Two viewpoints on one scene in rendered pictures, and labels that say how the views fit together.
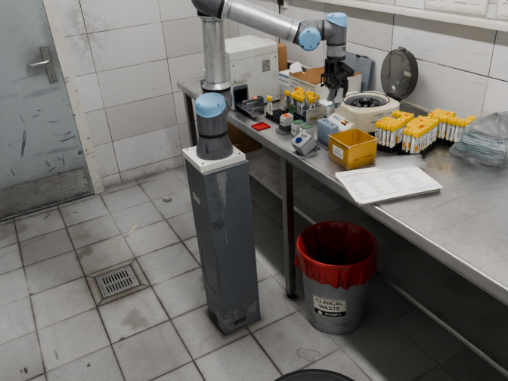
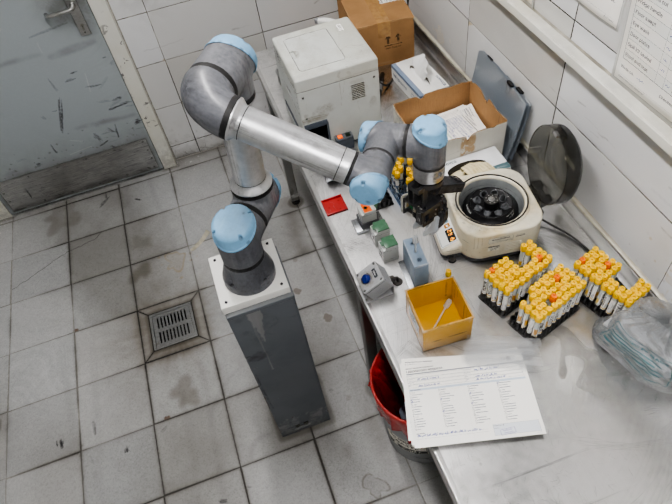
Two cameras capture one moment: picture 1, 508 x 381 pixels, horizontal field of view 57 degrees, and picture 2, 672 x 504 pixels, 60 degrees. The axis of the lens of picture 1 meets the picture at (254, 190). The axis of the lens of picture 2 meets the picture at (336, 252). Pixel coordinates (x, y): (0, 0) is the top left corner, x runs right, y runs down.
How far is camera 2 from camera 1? 103 cm
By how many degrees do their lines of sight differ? 24
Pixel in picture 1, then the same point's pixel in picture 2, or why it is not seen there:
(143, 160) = not seen: hidden behind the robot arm
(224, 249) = (271, 375)
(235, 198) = (279, 331)
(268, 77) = (363, 105)
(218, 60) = (246, 161)
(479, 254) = not seen: outside the picture
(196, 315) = (255, 398)
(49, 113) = (88, 75)
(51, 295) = (97, 336)
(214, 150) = (242, 286)
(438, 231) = not seen: outside the picture
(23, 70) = (41, 21)
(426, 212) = (502, 485)
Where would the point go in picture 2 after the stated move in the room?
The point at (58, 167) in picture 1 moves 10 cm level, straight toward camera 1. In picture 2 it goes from (112, 140) to (112, 152)
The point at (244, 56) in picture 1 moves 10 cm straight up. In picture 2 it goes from (320, 83) to (316, 54)
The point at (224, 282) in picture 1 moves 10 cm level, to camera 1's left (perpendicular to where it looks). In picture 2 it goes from (275, 399) to (248, 397)
